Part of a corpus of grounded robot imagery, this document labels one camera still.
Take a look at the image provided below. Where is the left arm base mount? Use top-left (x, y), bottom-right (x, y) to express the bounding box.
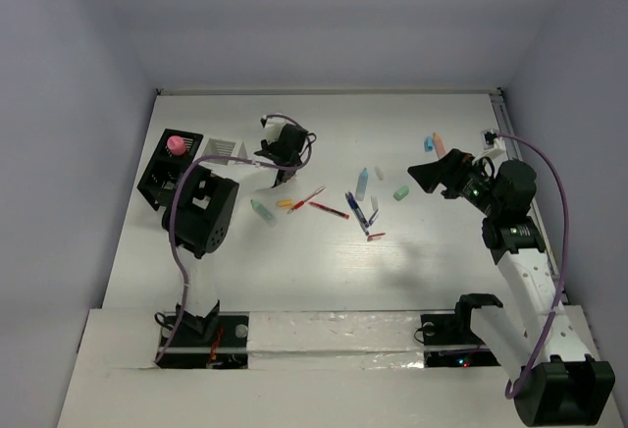
top-left (157, 313), bottom-right (249, 370)

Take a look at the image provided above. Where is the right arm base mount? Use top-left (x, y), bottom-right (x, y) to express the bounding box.
top-left (413, 312), bottom-right (498, 368)

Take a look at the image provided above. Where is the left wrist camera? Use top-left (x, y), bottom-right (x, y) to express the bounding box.
top-left (260, 115), bottom-right (286, 143)

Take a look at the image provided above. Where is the dark red ink pen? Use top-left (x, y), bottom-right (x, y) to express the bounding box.
top-left (308, 201), bottom-right (349, 220)

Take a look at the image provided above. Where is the red pen cap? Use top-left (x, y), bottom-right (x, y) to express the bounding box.
top-left (367, 233), bottom-right (386, 241)

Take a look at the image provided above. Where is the blue gel pen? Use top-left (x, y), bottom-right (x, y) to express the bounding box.
top-left (345, 191), bottom-right (370, 237)

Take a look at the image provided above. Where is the white slatted organizer container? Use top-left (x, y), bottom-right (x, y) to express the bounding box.
top-left (202, 136), bottom-right (249, 168)

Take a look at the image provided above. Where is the black organizer container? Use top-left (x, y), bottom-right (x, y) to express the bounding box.
top-left (136, 129), bottom-right (203, 211)

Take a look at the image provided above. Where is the green highlighter cap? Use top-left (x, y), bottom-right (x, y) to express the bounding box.
top-left (393, 186), bottom-right (409, 201)

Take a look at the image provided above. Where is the red gel pen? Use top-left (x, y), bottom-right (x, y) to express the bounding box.
top-left (288, 186), bottom-right (326, 214)

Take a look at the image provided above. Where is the green highlighter marker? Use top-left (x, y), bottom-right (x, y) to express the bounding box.
top-left (250, 199), bottom-right (277, 227)

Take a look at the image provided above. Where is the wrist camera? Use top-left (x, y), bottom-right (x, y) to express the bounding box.
top-left (473, 129), bottom-right (506, 166)
top-left (260, 115), bottom-right (286, 143)

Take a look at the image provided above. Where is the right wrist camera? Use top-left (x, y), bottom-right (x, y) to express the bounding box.
top-left (473, 129), bottom-right (506, 166)

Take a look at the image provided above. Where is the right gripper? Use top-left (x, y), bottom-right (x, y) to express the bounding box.
top-left (407, 148), bottom-right (501, 216)

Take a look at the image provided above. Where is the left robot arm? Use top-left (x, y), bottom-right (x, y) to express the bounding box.
top-left (143, 114), bottom-right (317, 345)

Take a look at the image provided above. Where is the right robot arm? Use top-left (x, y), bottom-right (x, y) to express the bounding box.
top-left (407, 149), bottom-right (615, 427)

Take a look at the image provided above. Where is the blue highlighter marker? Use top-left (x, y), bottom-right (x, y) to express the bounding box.
top-left (354, 168), bottom-right (369, 201)

